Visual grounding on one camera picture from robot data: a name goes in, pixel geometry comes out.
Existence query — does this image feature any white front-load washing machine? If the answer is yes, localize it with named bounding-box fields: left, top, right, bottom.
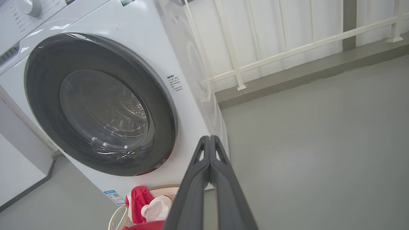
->
left=0, top=0, right=230, bottom=206

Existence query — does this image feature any black round glass washer door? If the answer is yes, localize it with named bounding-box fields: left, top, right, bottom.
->
left=24, top=33, right=178, bottom=177

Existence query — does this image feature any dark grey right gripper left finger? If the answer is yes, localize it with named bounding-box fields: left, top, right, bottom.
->
left=163, top=135, right=211, bottom=230

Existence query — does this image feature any blue energy label sticker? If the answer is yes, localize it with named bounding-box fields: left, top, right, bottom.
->
left=103, top=190, right=126, bottom=205

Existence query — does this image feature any red and white garment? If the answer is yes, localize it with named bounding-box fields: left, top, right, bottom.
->
left=123, top=186, right=174, bottom=230

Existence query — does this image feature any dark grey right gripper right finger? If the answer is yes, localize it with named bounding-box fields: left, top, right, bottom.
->
left=209, top=135, right=259, bottom=230

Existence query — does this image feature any cream perforated basket brown rim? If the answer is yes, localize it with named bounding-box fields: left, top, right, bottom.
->
left=108, top=184, right=181, bottom=230

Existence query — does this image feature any white control dial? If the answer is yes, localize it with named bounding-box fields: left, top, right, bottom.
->
left=16, top=0, right=42, bottom=17

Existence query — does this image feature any white metal railing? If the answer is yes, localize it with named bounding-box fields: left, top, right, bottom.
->
left=182, top=0, right=409, bottom=91

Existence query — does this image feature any perforated steel washer drum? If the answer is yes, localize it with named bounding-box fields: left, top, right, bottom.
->
left=80, top=93, right=149, bottom=138

